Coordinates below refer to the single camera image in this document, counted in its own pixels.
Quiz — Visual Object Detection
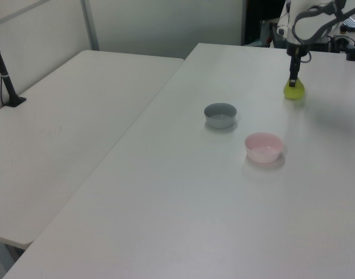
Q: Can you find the green yellow pear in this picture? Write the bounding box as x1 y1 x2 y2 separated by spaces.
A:
283 77 307 101

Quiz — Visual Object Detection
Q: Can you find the pink plastic bowl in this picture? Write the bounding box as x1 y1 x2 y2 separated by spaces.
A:
244 132 284 164

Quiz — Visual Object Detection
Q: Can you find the white side table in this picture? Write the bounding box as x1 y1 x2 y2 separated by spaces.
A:
0 49 185 251

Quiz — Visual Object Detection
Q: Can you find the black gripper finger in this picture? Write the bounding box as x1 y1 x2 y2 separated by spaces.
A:
289 70 301 88

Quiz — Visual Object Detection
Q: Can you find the grey plastic bowl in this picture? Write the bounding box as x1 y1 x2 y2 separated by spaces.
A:
203 102 238 130

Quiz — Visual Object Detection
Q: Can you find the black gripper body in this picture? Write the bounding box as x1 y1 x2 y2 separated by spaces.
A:
286 45 309 73

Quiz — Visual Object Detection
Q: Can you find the black camera stand pole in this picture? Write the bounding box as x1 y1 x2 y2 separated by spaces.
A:
0 26 27 107

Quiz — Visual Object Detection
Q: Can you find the grey metal partition post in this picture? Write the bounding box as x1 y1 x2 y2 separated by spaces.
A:
79 0 101 52

